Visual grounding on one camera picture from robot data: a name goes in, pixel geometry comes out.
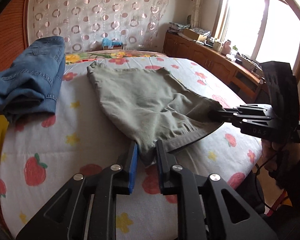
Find grey-green pants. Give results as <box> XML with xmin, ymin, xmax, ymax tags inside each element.
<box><xmin>87</xmin><ymin>61</ymin><xmax>223</xmax><ymax>166</ymax></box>

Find person's right hand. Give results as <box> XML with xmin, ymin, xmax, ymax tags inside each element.
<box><xmin>261</xmin><ymin>139</ymin><xmax>300</xmax><ymax>172</ymax></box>

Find wooden sideboard cabinet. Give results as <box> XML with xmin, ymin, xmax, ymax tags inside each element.
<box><xmin>163</xmin><ymin>32</ymin><xmax>270</xmax><ymax>103</ymax></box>

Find cardboard box on sideboard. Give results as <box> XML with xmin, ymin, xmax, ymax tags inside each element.
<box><xmin>182</xmin><ymin>29</ymin><xmax>209</xmax><ymax>42</ymax></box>

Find folded blue jeans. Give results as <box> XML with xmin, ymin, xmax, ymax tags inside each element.
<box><xmin>0</xmin><ymin>36</ymin><xmax>65</xmax><ymax>123</ymax></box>

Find blue item on box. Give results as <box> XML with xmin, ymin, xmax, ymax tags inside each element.
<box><xmin>102</xmin><ymin>38</ymin><xmax>123</xmax><ymax>50</ymax></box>

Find circle pattern sheer curtain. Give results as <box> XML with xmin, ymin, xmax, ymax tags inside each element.
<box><xmin>28</xmin><ymin>0</ymin><xmax>169</xmax><ymax>53</ymax></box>

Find red-brown wooden wardrobe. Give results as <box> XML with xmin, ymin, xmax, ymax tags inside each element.
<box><xmin>0</xmin><ymin>0</ymin><xmax>29</xmax><ymax>72</ymax></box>

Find window with wooden frame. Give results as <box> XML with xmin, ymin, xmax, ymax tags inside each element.
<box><xmin>212</xmin><ymin>0</ymin><xmax>300</xmax><ymax>77</ymax></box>

